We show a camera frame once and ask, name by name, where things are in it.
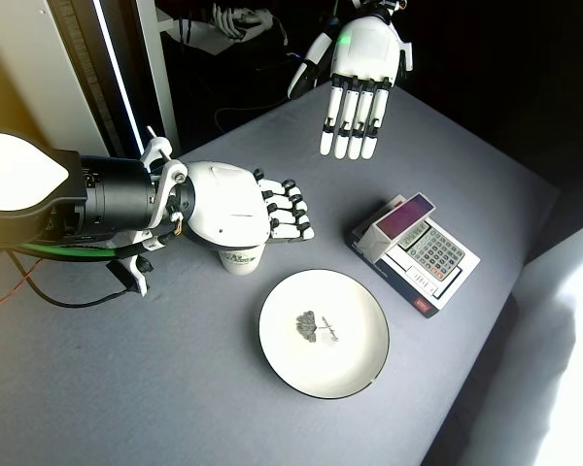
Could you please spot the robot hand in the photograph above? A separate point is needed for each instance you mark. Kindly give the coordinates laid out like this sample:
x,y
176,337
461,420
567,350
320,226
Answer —
x,y
366,46
228,204

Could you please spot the white paper cup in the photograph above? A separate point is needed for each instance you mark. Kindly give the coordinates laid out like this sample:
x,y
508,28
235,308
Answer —
x,y
240,264

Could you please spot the purple and white small box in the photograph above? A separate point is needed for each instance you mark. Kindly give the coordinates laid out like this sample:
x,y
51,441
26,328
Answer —
x,y
403,218

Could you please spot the white spare hand model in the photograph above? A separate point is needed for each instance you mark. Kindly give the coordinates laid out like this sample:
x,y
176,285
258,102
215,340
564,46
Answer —
x,y
238,19

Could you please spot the white plate with leaf print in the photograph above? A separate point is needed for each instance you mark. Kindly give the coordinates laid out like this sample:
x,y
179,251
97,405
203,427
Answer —
x,y
330,359

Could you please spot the grey table cloth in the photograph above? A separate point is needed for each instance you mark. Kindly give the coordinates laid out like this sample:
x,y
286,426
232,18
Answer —
x,y
150,378

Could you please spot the white metal frame stand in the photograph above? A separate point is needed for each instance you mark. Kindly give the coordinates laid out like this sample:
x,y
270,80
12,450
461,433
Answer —
x,y
29,48

